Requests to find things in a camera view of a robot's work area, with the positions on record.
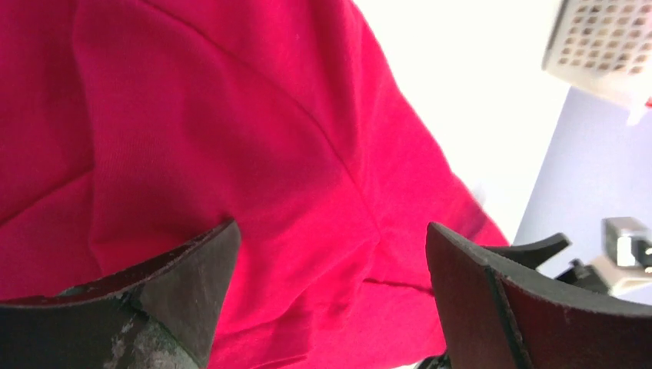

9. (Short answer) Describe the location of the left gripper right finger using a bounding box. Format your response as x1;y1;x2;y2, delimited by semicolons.
426;223;651;368

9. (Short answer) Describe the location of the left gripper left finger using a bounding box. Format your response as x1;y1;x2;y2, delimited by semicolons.
1;221;241;368

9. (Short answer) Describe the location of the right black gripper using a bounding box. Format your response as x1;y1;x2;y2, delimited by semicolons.
484;233;610;295

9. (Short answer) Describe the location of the red t shirt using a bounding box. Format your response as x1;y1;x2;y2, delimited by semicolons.
1;1;506;368

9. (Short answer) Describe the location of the white plastic laundry basket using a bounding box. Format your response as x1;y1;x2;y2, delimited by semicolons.
542;0;651;108

